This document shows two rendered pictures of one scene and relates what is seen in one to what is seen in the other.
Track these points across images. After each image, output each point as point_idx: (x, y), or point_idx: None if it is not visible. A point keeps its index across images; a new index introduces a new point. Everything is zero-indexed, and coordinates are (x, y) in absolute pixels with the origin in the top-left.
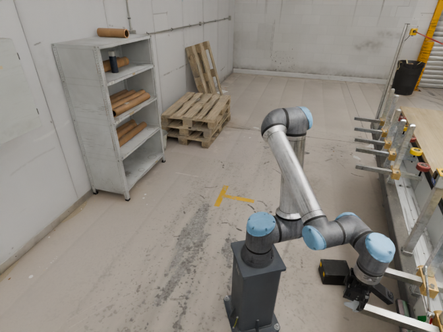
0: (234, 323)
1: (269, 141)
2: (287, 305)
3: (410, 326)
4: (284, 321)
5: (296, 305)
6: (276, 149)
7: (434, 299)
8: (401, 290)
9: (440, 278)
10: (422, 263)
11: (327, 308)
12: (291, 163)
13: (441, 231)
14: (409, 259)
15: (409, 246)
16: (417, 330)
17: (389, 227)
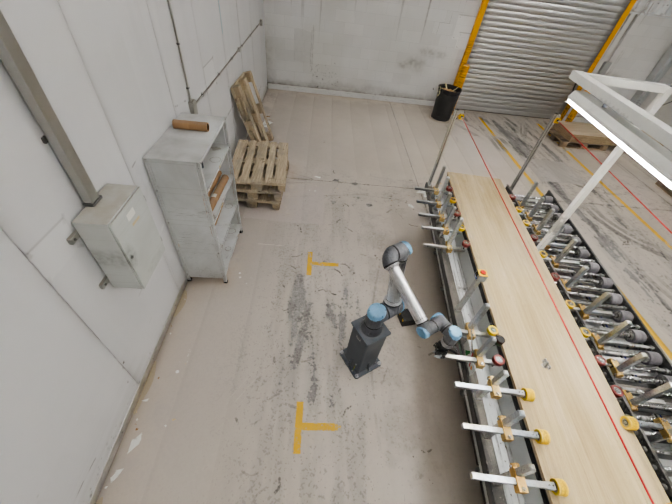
0: (351, 367)
1: (390, 273)
2: (382, 347)
3: (464, 360)
4: (382, 357)
5: (387, 345)
6: (396, 279)
7: None
8: None
9: None
10: (465, 312)
11: (407, 342)
12: (406, 289)
13: (475, 291)
14: (459, 314)
15: (460, 307)
16: (467, 361)
17: (446, 290)
